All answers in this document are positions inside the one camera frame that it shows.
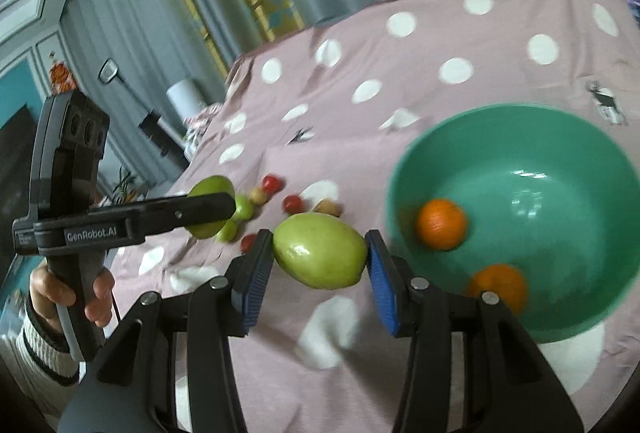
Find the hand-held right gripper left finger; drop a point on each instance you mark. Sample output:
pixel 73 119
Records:
pixel 255 274

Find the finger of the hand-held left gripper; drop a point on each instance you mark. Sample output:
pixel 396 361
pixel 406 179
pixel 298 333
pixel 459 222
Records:
pixel 195 210

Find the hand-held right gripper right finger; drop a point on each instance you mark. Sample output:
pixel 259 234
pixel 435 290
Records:
pixel 380 289

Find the round green fruit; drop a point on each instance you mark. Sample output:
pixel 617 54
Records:
pixel 212 186

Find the tan longan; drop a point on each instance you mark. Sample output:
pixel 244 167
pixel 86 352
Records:
pixel 258 196
pixel 328 207

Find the red cherry tomato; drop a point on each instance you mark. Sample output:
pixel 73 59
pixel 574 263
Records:
pixel 272 183
pixel 248 243
pixel 292 203

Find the orange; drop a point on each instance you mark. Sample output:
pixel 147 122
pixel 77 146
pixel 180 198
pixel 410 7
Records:
pixel 442 223
pixel 500 288

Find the green plastic bowl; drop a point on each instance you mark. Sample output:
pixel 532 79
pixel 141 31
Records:
pixel 550 173

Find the person's left forearm striped sleeve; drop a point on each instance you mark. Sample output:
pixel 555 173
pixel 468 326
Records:
pixel 35 363

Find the person's left hand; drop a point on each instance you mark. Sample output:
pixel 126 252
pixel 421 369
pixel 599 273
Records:
pixel 47 288

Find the small green fruit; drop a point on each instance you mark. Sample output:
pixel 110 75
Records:
pixel 227 231
pixel 245 209

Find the small green plant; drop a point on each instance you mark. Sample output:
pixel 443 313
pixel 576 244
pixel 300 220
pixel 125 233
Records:
pixel 123 184

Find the dark screen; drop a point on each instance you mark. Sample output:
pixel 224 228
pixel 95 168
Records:
pixel 15 148

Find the black device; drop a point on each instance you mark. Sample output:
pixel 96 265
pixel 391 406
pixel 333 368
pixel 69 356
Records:
pixel 152 129

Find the red paper decoration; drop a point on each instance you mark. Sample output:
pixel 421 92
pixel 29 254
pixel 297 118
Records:
pixel 60 75

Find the white paper roll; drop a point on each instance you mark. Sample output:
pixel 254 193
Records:
pixel 184 95

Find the pink polka-dot blanket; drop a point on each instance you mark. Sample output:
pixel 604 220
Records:
pixel 450 103

